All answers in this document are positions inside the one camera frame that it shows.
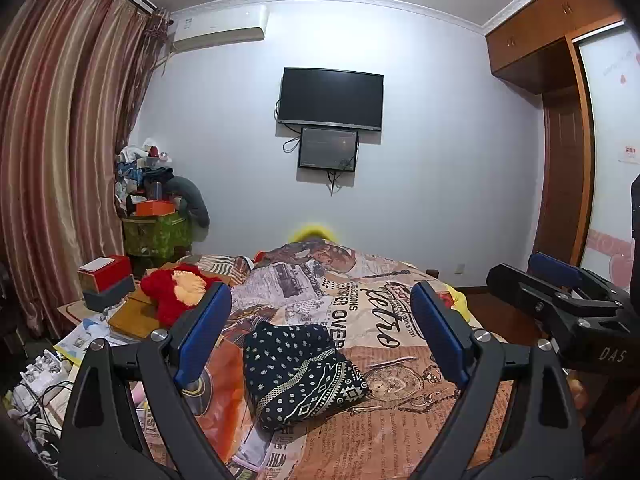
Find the tangle of black cables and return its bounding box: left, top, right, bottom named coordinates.
left=17, top=380, right=76, bottom=463

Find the red and white box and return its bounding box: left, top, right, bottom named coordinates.
left=78, top=255, right=133, bottom=292

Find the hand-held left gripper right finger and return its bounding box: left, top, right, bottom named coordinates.
left=407, top=281, right=586, bottom=480

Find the wooden overhead cabinet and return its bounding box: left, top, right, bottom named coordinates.
left=484, top=0, right=626, bottom=93

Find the red plush toy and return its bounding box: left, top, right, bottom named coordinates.
left=140, top=263, right=223, bottom=326

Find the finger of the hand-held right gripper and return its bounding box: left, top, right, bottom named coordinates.
left=529, top=252, right=631, bottom=306
left=487, top=263, right=626, bottom=341

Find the white air conditioner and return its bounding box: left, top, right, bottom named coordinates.
left=170, top=5, right=269, bottom=53

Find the yellow object behind bed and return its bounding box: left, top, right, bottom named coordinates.
left=291, top=223, right=337, bottom=243

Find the printed blanket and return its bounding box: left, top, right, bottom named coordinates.
left=135, top=240, right=516, bottom=480

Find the small black wall monitor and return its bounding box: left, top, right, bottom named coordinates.
left=298, top=127, right=359, bottom=171

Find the dark grey box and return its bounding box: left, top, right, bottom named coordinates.
left=82, top=276, right=137, bottom=312

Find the brown cardboard box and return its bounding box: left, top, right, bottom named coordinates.
left=107, top=294, right=166, bottom=340

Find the large black wall television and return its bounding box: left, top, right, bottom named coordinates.
left=277, top=67, right=385, bottom=132

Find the pile of printed papers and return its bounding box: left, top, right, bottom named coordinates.
left=55, top=317, right=117, bottom=362

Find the person's right hand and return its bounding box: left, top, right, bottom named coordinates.
left=570, top=377, right=590, bottom=411

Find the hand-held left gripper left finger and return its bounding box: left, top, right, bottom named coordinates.
left=59, top=282, right=232, bottom=480

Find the brown wooden door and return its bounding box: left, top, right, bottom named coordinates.
left=542, top=95, right=586, bottom=266

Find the orange box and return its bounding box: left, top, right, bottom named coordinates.
left=135, top=200, right=177, bottom=217

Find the striped brown curtain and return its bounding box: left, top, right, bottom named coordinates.
left=0, top=0, right=171, bottom=341

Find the navy patterned hooded jacket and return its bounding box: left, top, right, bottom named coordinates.
left=243, top=322, right=371, bottom=432

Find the pile of clothes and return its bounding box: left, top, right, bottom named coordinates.
left=116, top=138, right=173, bottom=206

